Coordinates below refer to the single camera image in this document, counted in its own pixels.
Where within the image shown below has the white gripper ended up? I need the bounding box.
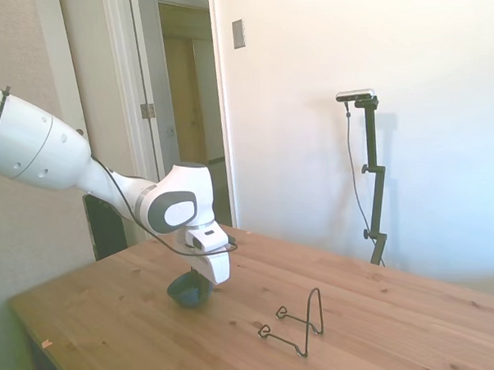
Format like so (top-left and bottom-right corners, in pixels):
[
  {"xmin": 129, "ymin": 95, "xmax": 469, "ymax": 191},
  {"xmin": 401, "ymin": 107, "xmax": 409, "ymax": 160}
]
[{"xmin": 170, "ymin": 227, "xmax": 233, "ymax": 303}]

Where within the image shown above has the black flat panel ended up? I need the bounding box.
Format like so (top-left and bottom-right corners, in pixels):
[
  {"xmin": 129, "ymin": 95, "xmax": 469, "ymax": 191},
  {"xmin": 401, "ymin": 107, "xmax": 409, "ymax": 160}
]
[{"xmin": 79, "ymin": 192, "xmax": 132, "ymax": 264}]

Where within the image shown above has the white open door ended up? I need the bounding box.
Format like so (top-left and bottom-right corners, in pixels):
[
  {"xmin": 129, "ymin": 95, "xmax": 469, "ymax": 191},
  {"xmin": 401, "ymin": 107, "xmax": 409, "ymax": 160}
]
[{"xmin": 118, "ymin": 0, "xmax": 174, "ymax": 183}]

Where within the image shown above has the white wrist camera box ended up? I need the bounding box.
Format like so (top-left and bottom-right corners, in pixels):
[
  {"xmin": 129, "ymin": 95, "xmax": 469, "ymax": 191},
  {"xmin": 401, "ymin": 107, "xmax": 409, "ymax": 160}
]
[{"xmin": 185, "ymin": 224, "xmax": 231, "ymax": 254}]

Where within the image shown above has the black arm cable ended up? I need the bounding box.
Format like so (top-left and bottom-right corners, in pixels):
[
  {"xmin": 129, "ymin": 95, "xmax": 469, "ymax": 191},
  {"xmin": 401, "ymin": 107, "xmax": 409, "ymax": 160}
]
[{"xmin": 86, "ymin": 155, "xmax": 244, "ymax": 259}]

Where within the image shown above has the black wire plate stand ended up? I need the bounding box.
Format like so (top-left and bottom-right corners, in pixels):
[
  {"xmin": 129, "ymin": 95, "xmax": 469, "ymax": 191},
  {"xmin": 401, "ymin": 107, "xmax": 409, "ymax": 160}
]
[{"xmin": 256, "ymin": 285, "xmax": 327, "ymax": 359}]

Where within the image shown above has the grey camera cable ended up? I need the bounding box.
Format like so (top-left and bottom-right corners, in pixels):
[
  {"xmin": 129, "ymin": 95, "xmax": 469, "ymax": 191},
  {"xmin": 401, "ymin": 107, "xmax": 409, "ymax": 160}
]
[{"xmin": 338, "ymin": 100, "xmax": 379, "ymax": 237}]

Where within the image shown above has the black camera stand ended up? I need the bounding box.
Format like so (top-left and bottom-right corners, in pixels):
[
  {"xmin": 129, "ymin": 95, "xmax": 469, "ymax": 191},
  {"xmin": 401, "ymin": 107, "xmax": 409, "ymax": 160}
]
[{"xmin": 346, "ymin": 95, "xmax": 395, "ymax": 267}]

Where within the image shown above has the silver exterior camera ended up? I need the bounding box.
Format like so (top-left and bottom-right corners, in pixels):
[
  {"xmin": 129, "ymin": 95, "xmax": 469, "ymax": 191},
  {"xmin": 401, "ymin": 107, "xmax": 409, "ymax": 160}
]
[{"xmin": 335, "ymin": 87, "xmax": 378, "ymax": 106}]

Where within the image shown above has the grey wall switch plate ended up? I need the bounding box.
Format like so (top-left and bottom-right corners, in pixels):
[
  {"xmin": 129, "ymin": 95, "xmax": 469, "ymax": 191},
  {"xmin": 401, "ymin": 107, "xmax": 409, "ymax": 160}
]
[{"xmin": 229, "ymin": 17, "xmax": 248, "ymax": 52}]

